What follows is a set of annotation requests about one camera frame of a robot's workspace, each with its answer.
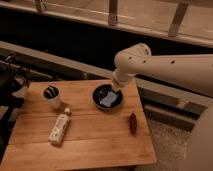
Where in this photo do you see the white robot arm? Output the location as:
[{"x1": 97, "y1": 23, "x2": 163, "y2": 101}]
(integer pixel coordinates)
[{"x1": 112, "y1": 43, "x2": 213, "y2": 171}]

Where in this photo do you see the black bowl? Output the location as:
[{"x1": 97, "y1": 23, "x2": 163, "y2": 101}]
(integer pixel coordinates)
[{"x1": 92, "y1": 84, "x2": 123, "y2": 110}]

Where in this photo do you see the blue cloth in bowl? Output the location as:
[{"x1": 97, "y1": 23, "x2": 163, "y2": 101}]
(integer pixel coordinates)
[{"x1": 100, "y1": 92, "x2": 118, "y2": 107}]

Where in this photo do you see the red chili pepper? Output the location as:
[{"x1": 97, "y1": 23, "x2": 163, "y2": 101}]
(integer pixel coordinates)
[{"x1": 129, "y1": 113, "x2": 137, "y2": 136}]

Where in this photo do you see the black item in cup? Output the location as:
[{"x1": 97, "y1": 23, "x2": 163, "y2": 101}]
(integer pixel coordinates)
[{"x1": 43, "y1": 86, "x2": 59, "y2": 99}]

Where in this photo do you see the white cup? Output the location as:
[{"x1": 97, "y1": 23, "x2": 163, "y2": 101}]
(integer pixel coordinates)
[{"x1": 43, "y1": 92, "x2": 62, "y2": 109}]

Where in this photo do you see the wooden table board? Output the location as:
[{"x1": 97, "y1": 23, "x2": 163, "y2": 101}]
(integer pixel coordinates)
[{"x1": 0, "y1": 80, "x2": 156, "y2": 171}]

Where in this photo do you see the white plastic bottle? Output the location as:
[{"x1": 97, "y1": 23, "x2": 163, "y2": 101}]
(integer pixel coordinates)
[{"x1": 48, "y1": 107, "x2": 71, "y2": 145}]

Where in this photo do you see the black equipment at left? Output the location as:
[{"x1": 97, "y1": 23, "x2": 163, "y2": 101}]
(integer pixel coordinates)
[{"x1": 0, "y1": 54, "x2": 30, "y2": 161}]

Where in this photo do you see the metal frame rail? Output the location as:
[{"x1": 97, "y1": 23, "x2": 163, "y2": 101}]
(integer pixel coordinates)
[{"x1": 0, "y1": 0, "x2": 213, "y2": 48}]

